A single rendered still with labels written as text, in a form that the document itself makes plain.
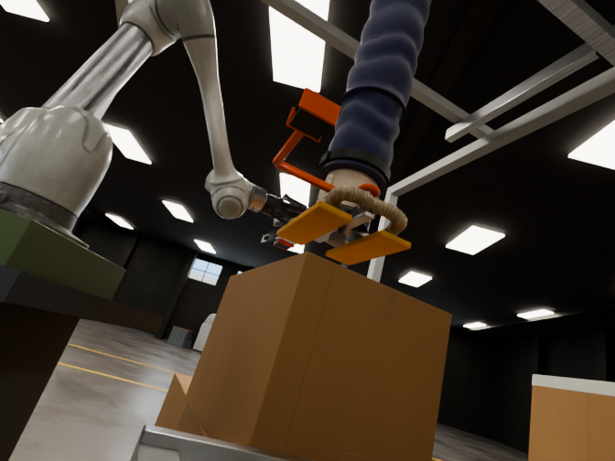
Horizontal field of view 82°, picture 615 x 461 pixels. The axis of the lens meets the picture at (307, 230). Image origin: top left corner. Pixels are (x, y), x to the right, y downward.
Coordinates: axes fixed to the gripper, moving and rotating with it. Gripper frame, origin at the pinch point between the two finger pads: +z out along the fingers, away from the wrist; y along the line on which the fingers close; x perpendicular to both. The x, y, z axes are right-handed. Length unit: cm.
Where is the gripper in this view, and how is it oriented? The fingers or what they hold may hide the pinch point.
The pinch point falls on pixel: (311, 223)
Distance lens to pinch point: 134.5
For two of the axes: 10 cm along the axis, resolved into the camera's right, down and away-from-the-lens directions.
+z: 8.7, 3.8, 3.0
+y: -2.8, 9.0, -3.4
